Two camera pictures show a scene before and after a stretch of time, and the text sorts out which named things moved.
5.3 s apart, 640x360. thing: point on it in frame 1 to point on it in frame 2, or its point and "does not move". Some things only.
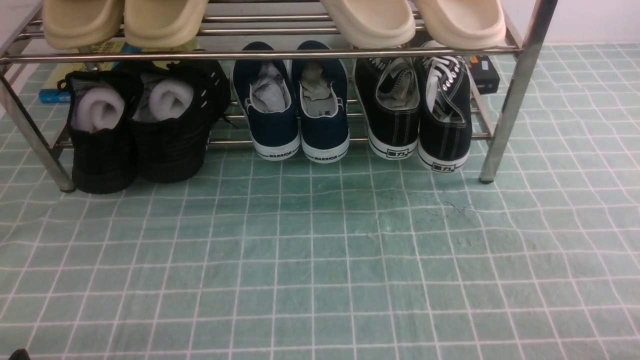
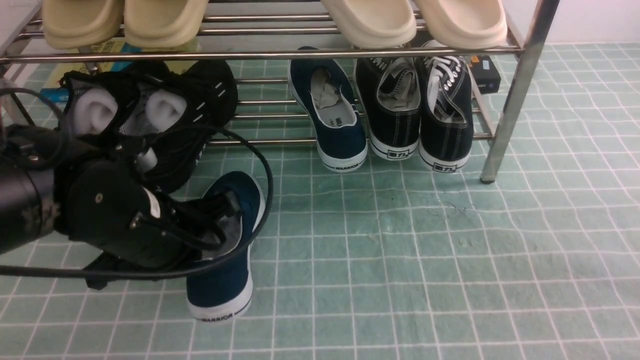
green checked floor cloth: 365,259 does not move
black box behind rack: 485,76 does not move
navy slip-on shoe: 266,90 to 225,293
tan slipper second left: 163,24 does not move
